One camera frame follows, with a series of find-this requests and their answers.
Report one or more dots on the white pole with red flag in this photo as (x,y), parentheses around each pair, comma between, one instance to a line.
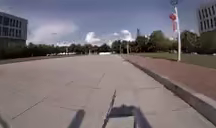
(178,40)

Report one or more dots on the dark glass-fronted building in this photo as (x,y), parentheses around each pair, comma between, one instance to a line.
(11,30)

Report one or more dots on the pale building with windows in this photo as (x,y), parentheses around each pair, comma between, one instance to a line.
(209,16)

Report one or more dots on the grey concrete paved road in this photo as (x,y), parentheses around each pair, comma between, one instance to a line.
(62,83)

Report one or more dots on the robot's own part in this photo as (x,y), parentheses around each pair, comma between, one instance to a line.
(141,119)
(77,119)

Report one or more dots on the grass lawn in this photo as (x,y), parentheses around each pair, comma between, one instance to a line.
(199,60)

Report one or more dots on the row of trees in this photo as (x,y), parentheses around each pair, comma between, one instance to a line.
(39,50)

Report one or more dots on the red brick pavement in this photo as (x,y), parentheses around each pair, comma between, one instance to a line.
(192,75)

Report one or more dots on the concrete kerb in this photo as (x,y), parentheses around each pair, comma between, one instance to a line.
(182,93)

